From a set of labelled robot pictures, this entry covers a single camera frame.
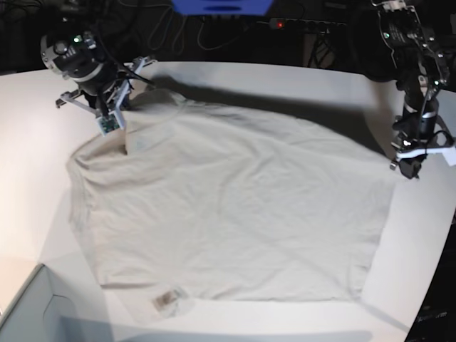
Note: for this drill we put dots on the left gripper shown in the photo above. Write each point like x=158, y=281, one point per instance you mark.
x=419, y=135

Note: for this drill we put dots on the black power strip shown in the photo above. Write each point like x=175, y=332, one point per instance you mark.
x=303, y=25

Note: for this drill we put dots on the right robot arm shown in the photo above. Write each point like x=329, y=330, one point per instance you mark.
x=78, y=57

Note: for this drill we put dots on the blue overhead mount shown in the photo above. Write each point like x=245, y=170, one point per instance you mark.
x=222, y=7

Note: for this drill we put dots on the grey t-shirt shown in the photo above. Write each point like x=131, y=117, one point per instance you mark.
x=207, y=201

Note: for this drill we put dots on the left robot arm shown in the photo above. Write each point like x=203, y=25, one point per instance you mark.
x=422, y=73

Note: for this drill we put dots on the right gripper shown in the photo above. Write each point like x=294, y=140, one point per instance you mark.
x=106, y=99

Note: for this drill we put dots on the black labelled device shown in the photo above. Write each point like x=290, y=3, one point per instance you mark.
x=435, y=320

